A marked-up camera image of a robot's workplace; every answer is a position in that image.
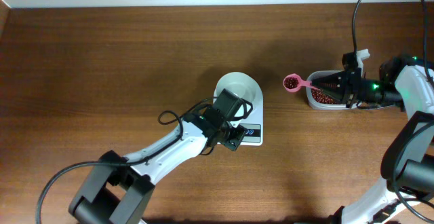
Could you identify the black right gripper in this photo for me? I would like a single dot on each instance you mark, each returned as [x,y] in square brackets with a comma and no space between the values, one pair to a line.
[350,88]

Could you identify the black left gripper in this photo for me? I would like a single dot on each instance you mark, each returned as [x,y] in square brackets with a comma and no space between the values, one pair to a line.
[233,144]

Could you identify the pink measuring scoop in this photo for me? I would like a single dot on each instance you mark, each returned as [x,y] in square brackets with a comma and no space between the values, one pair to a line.
[293,83]

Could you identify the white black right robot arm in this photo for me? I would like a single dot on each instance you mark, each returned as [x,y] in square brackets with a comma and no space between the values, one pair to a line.
[406,172]

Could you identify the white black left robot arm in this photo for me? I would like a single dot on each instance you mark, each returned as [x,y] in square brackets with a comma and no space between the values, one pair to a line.
[118,189]

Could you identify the white digital kitchen scale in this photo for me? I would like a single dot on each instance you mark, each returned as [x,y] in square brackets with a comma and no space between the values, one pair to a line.
[254,134]

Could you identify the red adzuki beans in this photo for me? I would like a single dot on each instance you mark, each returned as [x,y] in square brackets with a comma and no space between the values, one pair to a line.
[326,92]

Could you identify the clear plastic bean container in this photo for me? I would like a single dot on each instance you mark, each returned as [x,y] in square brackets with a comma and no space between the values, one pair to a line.
[315,105]

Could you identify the white plastic bowl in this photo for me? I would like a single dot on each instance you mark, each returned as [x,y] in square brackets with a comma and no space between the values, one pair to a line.
[244,87]

